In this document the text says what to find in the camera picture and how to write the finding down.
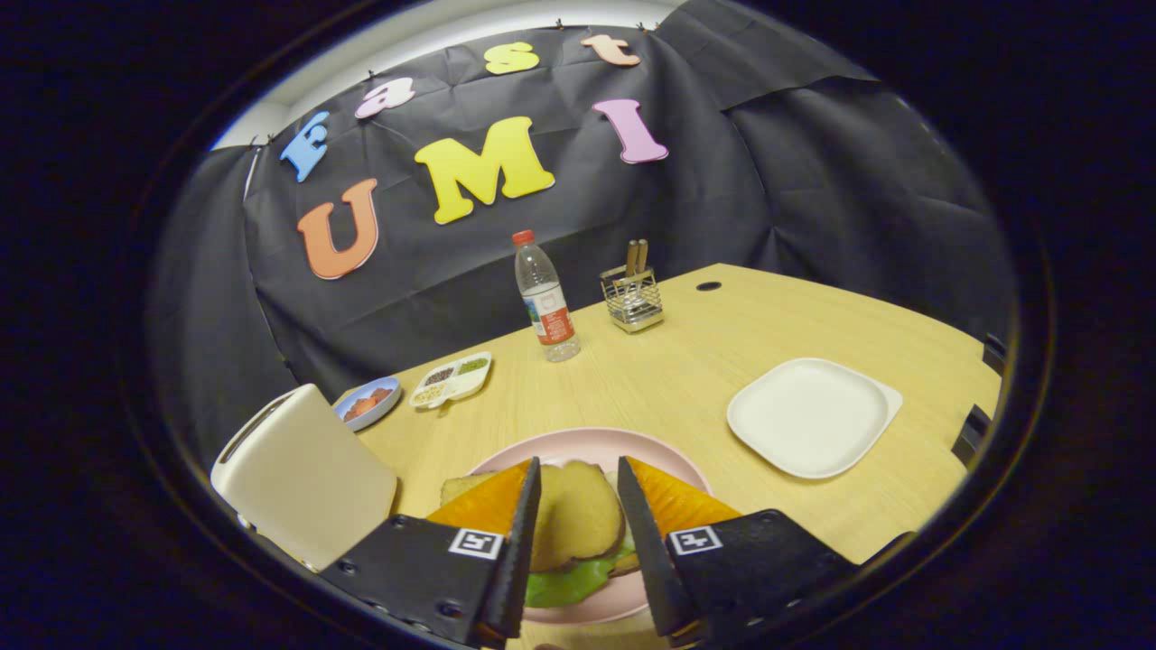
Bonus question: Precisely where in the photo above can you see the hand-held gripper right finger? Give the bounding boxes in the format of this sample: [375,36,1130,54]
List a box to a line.
[616,456,861,647]

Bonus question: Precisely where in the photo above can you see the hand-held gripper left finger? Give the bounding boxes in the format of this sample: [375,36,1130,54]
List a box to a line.
[319,456,543,649]

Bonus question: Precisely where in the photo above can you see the green lettuce leaf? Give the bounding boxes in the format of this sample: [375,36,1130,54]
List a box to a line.
[524,542,638,608]

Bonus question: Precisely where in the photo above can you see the brown toasted bread slice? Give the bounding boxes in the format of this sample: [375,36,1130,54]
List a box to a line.
[531,460,627,574]

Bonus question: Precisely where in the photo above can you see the round pink plate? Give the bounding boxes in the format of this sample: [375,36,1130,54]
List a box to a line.
[465,427,714,627]

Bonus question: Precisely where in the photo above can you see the white divided condiment dish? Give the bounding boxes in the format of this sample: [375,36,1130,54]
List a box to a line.
[408,351,494,411]

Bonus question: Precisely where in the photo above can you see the small blue plate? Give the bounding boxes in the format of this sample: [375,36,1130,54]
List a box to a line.
[332,376,404,432]

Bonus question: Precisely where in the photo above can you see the square white plate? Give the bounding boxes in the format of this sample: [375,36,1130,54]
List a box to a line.
[726,357,904,480]

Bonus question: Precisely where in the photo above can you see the orange food pieces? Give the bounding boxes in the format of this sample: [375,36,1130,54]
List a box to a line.
[345,386,394,421]

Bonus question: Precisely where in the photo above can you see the white toaster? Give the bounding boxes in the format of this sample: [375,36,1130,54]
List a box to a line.
[210,383,399,573]

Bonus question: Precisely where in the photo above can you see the clear plastic water bottle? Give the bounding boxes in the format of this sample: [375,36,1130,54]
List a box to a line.
[511,229,582,364]

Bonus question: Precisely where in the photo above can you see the metal wire utensil holder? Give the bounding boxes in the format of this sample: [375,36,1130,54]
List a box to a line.
[600,266,666,335]

